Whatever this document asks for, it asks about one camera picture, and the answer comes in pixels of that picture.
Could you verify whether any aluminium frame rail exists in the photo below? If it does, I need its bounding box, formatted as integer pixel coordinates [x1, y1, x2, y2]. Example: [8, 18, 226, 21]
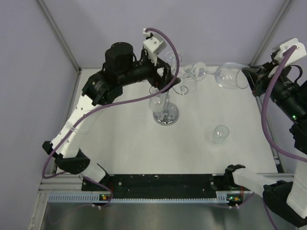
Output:
[38, 173, 294, 193]

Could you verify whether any etched clear wine glass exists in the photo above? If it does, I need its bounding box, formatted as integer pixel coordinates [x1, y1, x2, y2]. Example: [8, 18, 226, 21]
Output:
[165, 51, 177, 69]

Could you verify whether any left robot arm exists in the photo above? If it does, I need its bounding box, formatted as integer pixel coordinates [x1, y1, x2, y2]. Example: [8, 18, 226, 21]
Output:
[43, 40, 180, 190]

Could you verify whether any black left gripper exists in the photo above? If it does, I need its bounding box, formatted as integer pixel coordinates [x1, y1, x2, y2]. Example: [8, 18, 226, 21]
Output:
[118, 51, 180, 93]

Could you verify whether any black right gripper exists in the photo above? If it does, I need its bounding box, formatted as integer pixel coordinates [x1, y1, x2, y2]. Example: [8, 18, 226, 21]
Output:
[242, 57, 307, 121]

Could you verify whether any small clear wine glass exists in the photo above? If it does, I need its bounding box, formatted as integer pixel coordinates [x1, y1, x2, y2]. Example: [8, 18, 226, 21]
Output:
[149, 92, 168, 116]

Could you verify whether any right controller board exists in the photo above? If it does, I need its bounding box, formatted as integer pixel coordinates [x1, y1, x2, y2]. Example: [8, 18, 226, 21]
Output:
[216, 191, 244, 205]

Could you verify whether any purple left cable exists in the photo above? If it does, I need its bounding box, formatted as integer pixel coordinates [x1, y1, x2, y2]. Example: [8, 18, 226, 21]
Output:
[42, 27, 180, 207]

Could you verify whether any left controller board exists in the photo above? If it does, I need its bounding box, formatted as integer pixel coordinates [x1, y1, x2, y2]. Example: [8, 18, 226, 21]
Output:
[49, 193, 115, 204]

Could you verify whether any controller board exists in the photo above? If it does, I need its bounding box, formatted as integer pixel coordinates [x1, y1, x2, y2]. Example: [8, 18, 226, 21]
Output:
[49, 193, 115, 204]
[216, 191, 244, 205]

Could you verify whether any clear ribbed glass tumbler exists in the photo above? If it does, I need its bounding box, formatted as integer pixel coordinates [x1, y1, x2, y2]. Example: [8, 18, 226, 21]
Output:
[182, 64, 197, 92]

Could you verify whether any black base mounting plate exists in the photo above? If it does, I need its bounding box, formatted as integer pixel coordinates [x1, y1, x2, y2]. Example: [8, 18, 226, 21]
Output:
[81, 173, 255, 199]

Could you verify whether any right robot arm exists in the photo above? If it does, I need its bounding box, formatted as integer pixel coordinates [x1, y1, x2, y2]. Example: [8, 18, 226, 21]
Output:
[224, 63, 307, 228]

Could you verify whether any chrome wine glass rack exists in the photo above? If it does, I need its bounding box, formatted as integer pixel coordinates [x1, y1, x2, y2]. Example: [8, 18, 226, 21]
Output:
[152, 91, 179, 126]

